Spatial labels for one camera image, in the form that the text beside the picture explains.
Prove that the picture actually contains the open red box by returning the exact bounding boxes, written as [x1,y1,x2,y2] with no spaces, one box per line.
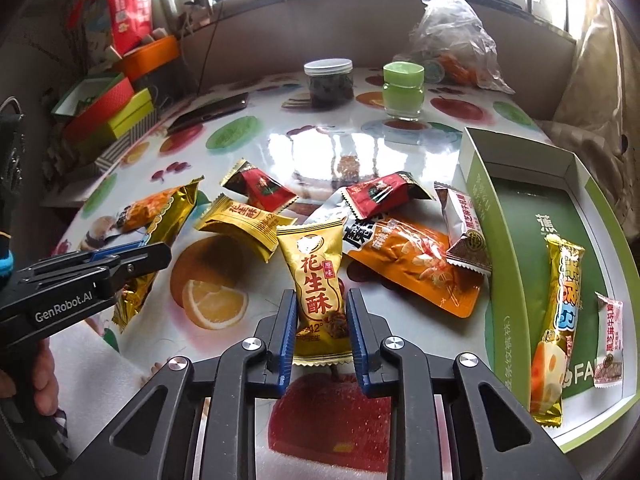
[51,72,136,143]

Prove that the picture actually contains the red paper package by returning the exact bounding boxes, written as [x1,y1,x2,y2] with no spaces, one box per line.
[102,0,153,56]

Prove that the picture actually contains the tall gold peanut candy packet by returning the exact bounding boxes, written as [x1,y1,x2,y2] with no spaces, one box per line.
[276,215,355,367]

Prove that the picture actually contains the white and brown candy packet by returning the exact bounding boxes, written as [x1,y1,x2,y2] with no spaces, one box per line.
[434,183,493,277]

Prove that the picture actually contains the green and white cardboard box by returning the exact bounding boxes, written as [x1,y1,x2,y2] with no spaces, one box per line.
[457,126,640,453]

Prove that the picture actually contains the dark red candy packet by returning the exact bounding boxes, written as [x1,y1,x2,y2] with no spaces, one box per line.
[220,158,299,213]
[336,170,435,221]

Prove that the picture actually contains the fruit print tablecloth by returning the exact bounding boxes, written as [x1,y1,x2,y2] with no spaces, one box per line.
[40,67,551,480]

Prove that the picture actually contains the person's left hand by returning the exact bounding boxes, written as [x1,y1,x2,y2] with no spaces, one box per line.
[0,335,57,413]

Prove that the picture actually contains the beige cloth bundle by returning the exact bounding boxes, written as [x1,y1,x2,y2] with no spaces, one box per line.
[550,120,640,231]

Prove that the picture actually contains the beige dotted curtain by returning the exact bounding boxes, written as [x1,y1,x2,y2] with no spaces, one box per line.
[565,0,640,126]

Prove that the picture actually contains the dark smartphone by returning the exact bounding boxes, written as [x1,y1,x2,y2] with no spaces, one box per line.
[167,92,249,135]

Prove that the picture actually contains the orange and gold snack packet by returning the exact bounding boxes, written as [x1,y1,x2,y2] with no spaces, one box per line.
[111,176,206,335]

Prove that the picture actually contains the long yellow snack packet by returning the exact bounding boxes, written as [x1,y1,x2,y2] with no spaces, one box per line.
[529,234,587,428]

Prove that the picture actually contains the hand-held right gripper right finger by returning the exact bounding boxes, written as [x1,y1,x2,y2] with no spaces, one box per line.
[346,288,586,480]

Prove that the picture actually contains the dark glass jar white lid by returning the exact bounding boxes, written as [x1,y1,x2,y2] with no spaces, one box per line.
[303,59,355,110]

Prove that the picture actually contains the green glass jar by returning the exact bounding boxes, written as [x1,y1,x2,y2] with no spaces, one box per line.
[382,61,427,122]

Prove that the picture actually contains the small gold candy packet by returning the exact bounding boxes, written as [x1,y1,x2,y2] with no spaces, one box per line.
[194,195,298,265]

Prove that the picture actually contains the lime green box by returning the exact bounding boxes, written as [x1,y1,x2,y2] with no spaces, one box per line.
[75,87,161,158]

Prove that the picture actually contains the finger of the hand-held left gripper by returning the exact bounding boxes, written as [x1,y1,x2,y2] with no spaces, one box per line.
[107,242,173,293]
[20,241,151,273]

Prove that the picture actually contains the pink and white candy packet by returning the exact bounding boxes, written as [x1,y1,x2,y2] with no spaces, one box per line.
[592,291,625,390]

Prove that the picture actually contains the black and white striped box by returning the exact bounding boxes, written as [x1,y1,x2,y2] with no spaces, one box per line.
[95,120,161,171]

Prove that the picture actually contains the orange box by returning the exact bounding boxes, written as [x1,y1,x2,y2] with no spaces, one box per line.
[116,35,181,81]

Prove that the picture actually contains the clear plastic bag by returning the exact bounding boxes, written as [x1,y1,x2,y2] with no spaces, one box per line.
[392,0,516,95]

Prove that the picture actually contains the orange and white snack pouch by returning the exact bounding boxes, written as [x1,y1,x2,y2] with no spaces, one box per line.
[305,195,485,320]

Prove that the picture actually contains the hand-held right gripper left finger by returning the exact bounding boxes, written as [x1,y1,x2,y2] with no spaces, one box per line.
[60,289,299,480]

